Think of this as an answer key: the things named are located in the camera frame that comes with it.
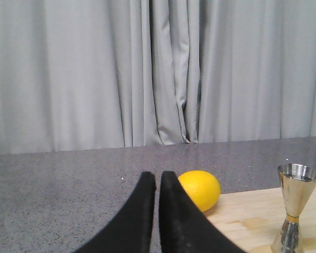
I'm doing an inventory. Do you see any grey curtain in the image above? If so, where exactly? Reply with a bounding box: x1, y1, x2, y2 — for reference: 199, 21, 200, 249
0, 1, 316, 154

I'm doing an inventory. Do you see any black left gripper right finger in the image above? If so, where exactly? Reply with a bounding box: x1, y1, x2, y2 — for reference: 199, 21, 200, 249
159, 171, 244, 252

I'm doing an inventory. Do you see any yellow lemon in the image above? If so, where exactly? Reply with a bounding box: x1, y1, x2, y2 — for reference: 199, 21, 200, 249
178, 170, 221, 212

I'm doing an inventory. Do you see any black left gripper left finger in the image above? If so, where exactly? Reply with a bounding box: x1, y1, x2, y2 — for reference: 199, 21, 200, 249
76, 172, 156, 252

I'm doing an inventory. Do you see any steel double jigger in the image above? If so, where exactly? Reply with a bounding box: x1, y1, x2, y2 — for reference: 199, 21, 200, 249
271, 163, 316, 252

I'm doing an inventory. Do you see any light wooden cutting board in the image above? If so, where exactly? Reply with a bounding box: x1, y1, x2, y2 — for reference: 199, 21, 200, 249
204, 188, 316, 252

